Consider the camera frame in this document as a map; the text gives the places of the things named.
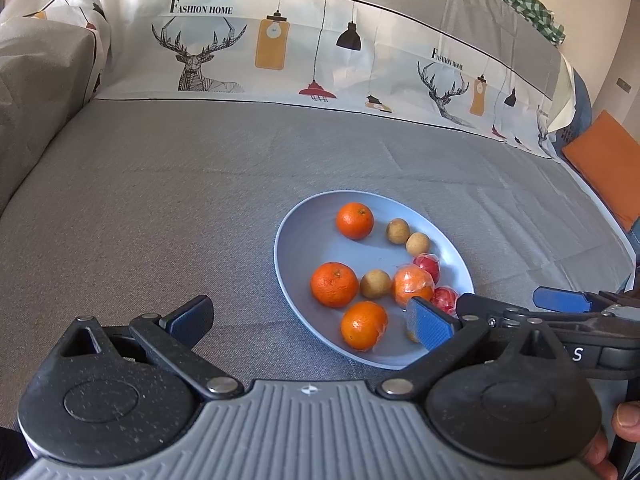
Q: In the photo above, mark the person's right hand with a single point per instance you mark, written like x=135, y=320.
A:
x=629, y=422

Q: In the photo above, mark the wall switch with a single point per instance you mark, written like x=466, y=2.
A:
x=623, y=84

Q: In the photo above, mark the orange mandarin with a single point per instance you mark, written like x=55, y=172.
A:
x=355, y=220
x=364, y=325
x=412, y=285
x=334, y=284

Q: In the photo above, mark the brown longan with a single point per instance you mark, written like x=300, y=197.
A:
x=418, y=244
x=375, y=283
x=398, y=231

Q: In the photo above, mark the orange cushion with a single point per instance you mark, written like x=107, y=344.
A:
x=610, y=160

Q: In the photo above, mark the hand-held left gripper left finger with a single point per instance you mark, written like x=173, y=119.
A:
x=192, y=317

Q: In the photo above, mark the red fruit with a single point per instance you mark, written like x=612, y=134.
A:
x=426, y=266
x=445, y=300

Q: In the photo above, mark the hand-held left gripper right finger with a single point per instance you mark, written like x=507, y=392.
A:
x=430, y=325

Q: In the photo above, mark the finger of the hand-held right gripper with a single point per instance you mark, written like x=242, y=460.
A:
x=480, y=305
x=555, y=298

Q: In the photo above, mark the white perforated basket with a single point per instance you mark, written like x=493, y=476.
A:
x=565, y=134

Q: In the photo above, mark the green checked cloth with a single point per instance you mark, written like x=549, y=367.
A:
x=525, y=5

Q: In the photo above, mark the blue cloth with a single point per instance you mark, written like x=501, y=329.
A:
x=581, y=100

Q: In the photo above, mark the light blue plate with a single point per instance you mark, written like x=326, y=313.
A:
x=310, y=230

